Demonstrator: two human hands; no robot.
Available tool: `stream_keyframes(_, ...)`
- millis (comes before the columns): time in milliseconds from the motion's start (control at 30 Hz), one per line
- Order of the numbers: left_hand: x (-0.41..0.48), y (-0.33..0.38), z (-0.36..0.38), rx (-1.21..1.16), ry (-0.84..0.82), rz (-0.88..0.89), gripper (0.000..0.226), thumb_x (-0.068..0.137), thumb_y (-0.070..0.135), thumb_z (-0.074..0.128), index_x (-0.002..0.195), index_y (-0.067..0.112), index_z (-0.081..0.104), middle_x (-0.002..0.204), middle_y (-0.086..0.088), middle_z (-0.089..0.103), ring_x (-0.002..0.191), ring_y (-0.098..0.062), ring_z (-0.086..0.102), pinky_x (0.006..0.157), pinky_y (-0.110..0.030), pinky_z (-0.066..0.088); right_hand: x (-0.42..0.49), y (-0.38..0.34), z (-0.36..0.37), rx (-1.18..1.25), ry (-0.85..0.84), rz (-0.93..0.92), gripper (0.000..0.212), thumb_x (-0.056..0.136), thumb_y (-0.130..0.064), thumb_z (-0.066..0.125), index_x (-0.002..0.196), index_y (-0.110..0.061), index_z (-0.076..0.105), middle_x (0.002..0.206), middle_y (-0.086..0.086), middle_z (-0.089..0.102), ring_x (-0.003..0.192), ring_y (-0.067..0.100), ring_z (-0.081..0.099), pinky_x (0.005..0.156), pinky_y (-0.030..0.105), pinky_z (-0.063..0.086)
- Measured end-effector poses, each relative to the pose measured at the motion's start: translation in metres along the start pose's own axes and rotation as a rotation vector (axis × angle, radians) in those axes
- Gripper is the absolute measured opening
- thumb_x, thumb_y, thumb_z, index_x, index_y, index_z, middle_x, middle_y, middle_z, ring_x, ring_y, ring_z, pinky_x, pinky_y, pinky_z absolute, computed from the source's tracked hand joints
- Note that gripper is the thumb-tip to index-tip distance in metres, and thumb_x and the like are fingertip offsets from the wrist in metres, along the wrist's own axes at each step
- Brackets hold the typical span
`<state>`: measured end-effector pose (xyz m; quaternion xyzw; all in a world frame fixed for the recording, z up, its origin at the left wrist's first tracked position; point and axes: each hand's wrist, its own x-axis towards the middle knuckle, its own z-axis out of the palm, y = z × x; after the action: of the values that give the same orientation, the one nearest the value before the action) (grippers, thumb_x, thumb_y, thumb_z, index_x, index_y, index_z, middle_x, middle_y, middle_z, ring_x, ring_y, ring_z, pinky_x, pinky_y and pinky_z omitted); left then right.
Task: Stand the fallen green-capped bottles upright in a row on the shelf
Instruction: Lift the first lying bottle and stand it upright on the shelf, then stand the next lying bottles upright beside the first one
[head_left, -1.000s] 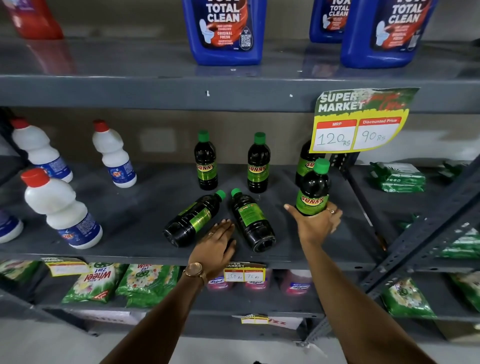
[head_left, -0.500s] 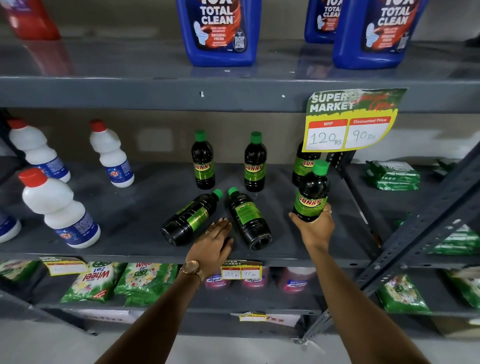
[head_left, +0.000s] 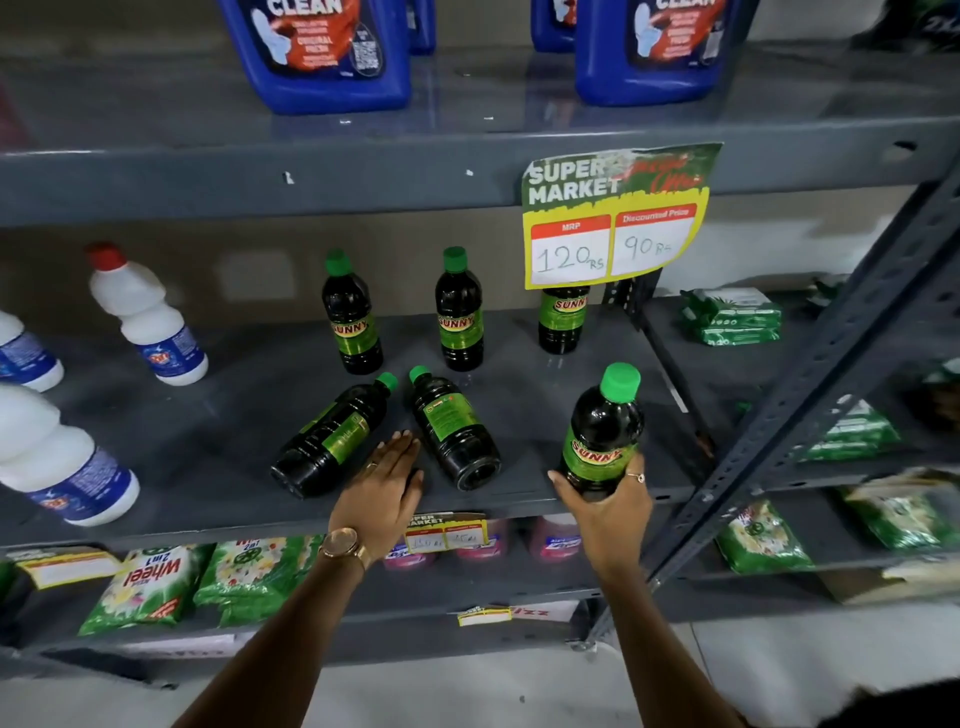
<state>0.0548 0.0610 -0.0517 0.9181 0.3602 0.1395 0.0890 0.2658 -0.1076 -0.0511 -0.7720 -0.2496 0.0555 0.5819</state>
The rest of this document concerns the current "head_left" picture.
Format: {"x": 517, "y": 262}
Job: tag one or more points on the person's right hand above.
{"x": 615, "y": 525}

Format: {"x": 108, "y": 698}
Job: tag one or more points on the person's left hand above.
{"x": 375, "y": 499}

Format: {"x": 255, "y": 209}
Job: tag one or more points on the person's left thumb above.
{"x": 416, "y": 495}

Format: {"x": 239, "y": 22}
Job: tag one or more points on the person's right thumb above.
{"x": 564, "y": 487}

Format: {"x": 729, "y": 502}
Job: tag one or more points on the dark bottle with green cap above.
{"x": 454, "y": 431}
{"x": 459, "y": 315}
{"x": 351, "y": 319}
{"x": 562, "y": 319}
{"x": 604, "y": 431}
{"x": 334, "y": 439}

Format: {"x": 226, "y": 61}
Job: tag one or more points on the person's right forearm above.
{"x": 660, "y": 652}

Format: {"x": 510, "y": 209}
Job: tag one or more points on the person's left forearm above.
{"x": 277, "y": 645}

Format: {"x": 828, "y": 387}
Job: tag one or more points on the small yellow shelf price label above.
{"x": 446, "y": 534}
{"x": 67, "y": 568}
{"x": 484, "y": 616}

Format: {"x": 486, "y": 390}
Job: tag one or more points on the pink bottle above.
{"x": 405, "y": 556}
{"x": 555, "y": 538}
{"x": 487, "y": 551}

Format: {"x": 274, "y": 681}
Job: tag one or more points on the gold wristwatch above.
{"x": 343, "y": 546}

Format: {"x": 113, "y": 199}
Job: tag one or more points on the white shelf label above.
{"x": 546, "y": 610}

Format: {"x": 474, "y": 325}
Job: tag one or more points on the green detergent packet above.
{"x": 255, "y": 574}
{"x": 146, "y": 589}

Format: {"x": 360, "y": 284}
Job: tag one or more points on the green soap packet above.
{"x": 731, "y": 316}

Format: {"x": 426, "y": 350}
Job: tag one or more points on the green and yellow price sign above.
{"x": 615, "y": 217}

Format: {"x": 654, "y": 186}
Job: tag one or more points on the white bottle with red cap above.
{"x": 146, "y": 319}

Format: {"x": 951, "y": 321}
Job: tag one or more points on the grey slotted metal shelf rack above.
{"x": 862, "y": 330}

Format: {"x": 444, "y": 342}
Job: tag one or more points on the cardboard box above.
{"x": 892, "y": 581}

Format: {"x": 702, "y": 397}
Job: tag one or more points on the white bottle with blue label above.
{"x": 60, "y": 457}
{"x": 26, "y": 356}

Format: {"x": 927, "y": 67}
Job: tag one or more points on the blue cleaner jug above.
{"x": 551, "y": 26}
{"x": 422, "y": 26}
{"x": 322, "y": 52}
{"x": 652, "y": 52}

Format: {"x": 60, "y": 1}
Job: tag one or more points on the dark packet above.
{"x": 911, "y": 22}

